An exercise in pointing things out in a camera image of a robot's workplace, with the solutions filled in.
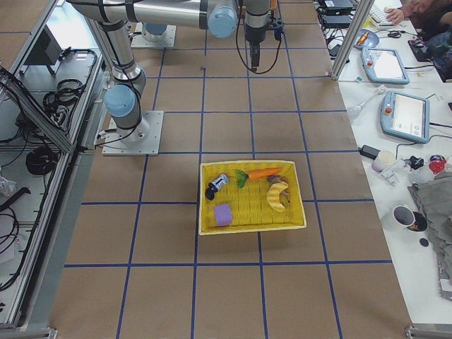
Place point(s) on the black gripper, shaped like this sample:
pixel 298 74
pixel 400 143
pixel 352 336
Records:
pixel 255 34

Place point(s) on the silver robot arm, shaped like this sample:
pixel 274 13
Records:
pixel 154 32
pixel 107 21

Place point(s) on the brass cylinder tool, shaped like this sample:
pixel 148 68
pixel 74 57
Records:
pixel 362 39

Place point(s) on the white light bulb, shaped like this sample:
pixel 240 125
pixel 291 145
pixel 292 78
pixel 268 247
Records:
pixel 353 112

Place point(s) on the blue plate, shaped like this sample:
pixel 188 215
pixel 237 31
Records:
pixel 372 41

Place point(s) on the orange toy carrot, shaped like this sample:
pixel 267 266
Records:
pixel 254 174

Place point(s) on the brown toy mushroom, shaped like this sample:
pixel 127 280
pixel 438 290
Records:
pixel 273 179

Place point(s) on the far teach pendant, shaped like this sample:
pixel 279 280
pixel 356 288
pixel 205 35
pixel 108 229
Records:
pixel 384 66

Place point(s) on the teach pendant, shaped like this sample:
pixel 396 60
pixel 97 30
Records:
pixel 405 116
pixel 384 66

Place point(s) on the yellow woven basket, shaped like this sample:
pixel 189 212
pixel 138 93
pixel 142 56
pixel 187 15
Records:
pixel 250 209

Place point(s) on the yellow toy banana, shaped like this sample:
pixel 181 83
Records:
pixel 273 196

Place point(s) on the black power adapter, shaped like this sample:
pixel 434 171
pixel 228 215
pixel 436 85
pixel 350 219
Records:
pixel 369 152

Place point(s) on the near teach pendant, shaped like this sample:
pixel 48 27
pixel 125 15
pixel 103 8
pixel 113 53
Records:
pixel 405 116

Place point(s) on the purple foam block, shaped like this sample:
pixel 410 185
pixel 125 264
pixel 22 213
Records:
pixel 223 215

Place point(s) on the lavender white jar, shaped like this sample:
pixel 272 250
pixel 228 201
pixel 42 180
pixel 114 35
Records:
pixel 383 160

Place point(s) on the red black toy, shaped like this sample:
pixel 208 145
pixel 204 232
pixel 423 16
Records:
pixel 437 164

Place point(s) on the white mug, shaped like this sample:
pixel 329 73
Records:
pixel 402 217

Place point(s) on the grey cloth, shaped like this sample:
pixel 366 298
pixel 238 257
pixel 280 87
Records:
pixel 433 200

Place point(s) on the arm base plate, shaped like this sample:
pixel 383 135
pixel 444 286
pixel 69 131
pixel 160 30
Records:
pixel 145 140
pixel 138 41

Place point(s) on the aluminium frame post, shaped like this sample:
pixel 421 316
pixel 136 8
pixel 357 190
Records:
pixel 357 23

